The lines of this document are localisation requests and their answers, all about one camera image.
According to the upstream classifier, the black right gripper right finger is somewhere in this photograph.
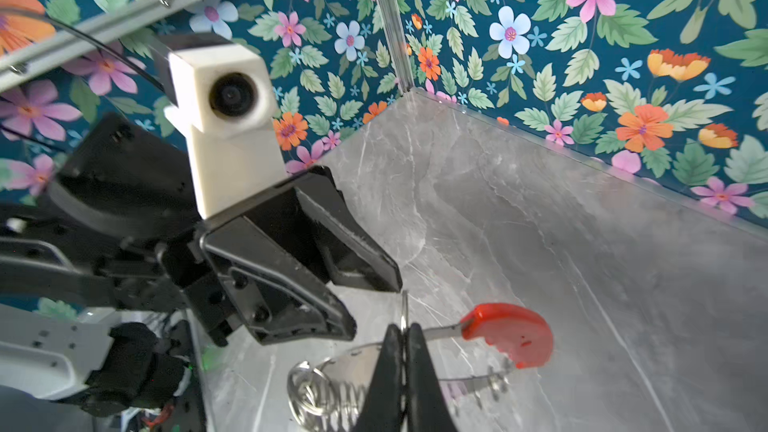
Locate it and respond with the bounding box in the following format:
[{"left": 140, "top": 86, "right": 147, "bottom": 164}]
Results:
[{"left": 405, "top": 323, "right": 458, "bottom": 432}]

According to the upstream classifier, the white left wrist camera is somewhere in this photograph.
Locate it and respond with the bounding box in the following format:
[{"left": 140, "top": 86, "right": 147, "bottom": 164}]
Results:
[{"left": 165, "top": 43, "right": 288, "bottom": 219}]

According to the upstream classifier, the red keyring opener tool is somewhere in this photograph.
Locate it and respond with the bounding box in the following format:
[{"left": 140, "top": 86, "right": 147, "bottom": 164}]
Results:
[{"left": 423, "top": 303, "right": 554, "bottom": 369}]

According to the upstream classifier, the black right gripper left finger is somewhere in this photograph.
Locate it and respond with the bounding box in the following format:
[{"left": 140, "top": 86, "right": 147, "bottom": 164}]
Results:
[{"left": 353, "top": 324, "right": 404, "bottom": 432}]

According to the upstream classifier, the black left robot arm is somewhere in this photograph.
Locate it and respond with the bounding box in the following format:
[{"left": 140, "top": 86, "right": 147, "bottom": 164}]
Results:
[{"left": 1, "top": 114, "right": 402, "bottom": 419}]

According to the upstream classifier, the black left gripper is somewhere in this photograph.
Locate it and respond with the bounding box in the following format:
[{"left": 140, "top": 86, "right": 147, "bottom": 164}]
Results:
[{"left": 44, "top": 113, "right": 403, "bottom": 346}]

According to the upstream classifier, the aluminium back left post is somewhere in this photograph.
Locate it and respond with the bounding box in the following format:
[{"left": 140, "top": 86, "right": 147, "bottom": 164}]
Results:
[{"left": 377, "top": 0, "right": 414, "bottom": 95}]

